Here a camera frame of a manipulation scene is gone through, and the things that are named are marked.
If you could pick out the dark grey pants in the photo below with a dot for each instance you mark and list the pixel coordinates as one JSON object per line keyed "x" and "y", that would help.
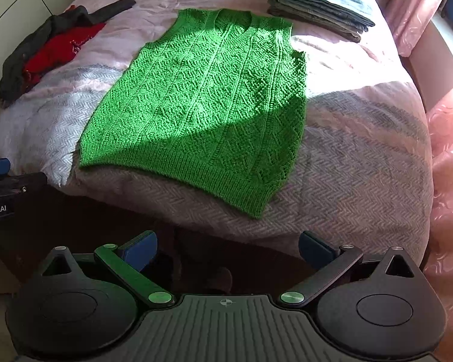
{"x": 13, "y": 75}

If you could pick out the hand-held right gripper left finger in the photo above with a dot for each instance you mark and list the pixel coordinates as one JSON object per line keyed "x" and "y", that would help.
{"x": 141, "y": 249}

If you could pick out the green knitted vest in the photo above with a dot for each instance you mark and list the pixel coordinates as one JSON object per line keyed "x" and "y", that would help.
{"x": 211, "y": 101}

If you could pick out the red knitted sweater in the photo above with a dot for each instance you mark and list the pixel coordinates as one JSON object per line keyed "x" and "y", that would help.
{"x": 56, "y": 51}

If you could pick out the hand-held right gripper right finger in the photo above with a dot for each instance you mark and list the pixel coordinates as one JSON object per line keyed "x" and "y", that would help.
{"x": 313, "y": 250}

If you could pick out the folded grey jeans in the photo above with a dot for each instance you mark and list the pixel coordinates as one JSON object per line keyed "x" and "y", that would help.
{"x": 317, "y": 20}

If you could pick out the bed with pink grey cover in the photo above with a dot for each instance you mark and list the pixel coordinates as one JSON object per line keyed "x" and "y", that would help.
{"x": 362, "y": 158}

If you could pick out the pink curtain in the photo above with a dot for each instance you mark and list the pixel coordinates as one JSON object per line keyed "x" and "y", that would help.
{"x": 449, "y": 196}

